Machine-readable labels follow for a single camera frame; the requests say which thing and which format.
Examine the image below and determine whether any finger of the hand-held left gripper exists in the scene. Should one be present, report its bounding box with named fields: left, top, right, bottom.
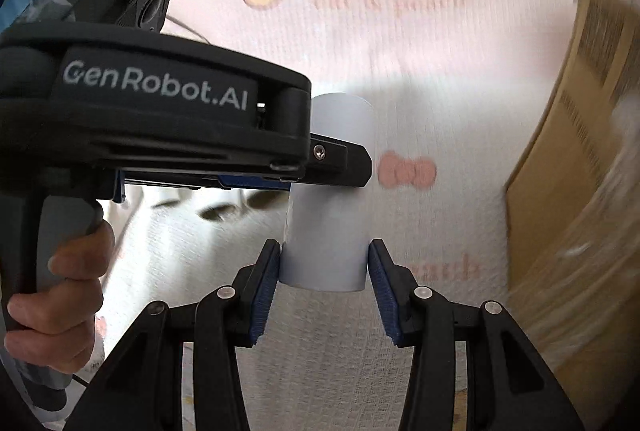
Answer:
left=118, top=133, right=373, bottom=202

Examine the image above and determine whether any person's left hand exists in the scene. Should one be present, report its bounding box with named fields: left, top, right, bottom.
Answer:
left=4, top=217, right=117, bottom=375

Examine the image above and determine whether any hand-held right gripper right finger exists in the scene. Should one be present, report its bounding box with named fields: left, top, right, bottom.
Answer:
left=368, top=239, right=586, bottom=431

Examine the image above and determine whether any cardboard box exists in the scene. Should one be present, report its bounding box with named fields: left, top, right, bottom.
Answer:
left=504, top=0, right=640, bottom=402

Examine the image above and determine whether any printed pink blanket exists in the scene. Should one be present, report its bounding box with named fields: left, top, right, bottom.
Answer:
left=40, top=0, right=626, bottom=431

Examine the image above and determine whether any white cylindrical cup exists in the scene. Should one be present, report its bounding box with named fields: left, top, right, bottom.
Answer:
left=278, top=93, right=379, bottom=293

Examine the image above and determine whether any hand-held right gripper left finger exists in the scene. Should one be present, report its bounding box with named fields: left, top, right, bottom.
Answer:
left=74, top=239, right=282, bottom=431

